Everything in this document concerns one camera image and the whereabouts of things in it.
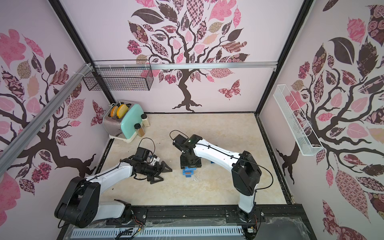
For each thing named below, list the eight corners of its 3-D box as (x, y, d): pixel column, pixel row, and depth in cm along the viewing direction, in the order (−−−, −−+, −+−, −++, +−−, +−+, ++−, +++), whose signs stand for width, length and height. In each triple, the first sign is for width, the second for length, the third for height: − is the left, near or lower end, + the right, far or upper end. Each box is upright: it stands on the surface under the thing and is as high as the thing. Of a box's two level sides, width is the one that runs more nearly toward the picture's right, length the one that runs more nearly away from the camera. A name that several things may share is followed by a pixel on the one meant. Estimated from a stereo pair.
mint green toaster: (110, 138, 106) (96, 120, 91) (128, 115, 122) (118, 96, 107) (132, 143, 104) (121, 126, 88) (148, 119, 119) (141, 100, 104)
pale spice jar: (143, 127, 114) (139, 119, 107) (144, 121, 117) (141, 113, 110) (149, 127, 114) (146, 119, 107) (150, 121, 117) (147, 113, 110)
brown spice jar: (140, 137, 107) (136, 130, 100) (136, 132, 110) (132, 125, 103) (145, 134, 108) (142, 127, 102) (142, 129, 112) (138, 122, 105)
